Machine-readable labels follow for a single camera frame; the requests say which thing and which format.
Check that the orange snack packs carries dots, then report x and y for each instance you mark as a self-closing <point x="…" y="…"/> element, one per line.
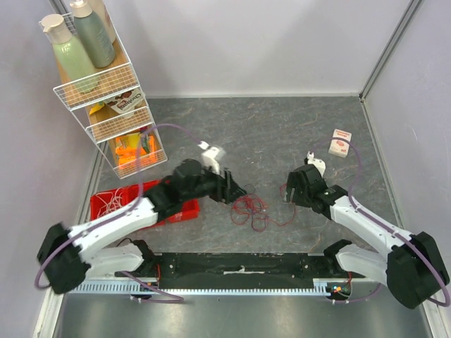
<point x="129" y="147"/>

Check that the small white card box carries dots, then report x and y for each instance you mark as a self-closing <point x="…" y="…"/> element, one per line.
<point x="340" y="143"/>

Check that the slotted cable duct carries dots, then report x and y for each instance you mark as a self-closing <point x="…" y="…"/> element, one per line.
<point x="130" y="287"/>

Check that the red bin right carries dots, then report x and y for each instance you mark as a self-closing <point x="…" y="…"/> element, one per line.
<point x="189" y="211"/>

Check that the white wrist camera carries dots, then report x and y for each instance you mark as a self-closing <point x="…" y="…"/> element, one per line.
<point x="316" y="162"/>
<point x="211" y="156"/>

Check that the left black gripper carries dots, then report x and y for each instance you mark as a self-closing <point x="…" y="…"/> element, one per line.
<point x="227" y="190"/>

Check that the chocolate cookie box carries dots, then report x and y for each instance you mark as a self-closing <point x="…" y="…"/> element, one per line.
<point x="126" y="101"/>

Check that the red bin left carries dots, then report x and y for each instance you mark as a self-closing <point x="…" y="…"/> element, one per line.
<point x="105" y="202"/>

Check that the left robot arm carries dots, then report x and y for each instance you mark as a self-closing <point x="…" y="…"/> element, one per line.
<point x="68" y="254"/>

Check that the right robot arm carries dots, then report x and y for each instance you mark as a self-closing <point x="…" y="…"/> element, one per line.
<point x="409" y="265"/>

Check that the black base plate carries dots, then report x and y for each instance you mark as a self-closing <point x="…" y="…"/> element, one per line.
<point x="239" y="270"/>

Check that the dark green bottle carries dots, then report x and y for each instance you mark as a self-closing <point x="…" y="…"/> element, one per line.
<point x="92" y="34"/>

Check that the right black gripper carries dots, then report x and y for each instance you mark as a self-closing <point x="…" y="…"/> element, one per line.
<point x="296" y="185"/>

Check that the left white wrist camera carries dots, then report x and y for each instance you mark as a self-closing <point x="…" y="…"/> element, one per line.
<point x="211" y="156"/>

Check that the white wire shelf rack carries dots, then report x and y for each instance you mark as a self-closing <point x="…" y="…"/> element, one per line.
<point x="101" y="123"/>

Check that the light green bottle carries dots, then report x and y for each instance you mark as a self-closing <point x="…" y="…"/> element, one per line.
<point x="70" y="53"/>

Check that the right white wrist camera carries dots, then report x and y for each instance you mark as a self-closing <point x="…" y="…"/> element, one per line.
<point x="316" y="162"/>

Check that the red bin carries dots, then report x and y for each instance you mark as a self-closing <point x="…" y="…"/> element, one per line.
<point x="105" y="202"/>
<point x="189" y="211"/>

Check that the beige bottle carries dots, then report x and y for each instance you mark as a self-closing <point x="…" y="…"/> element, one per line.
<point x="99" y="7"/>

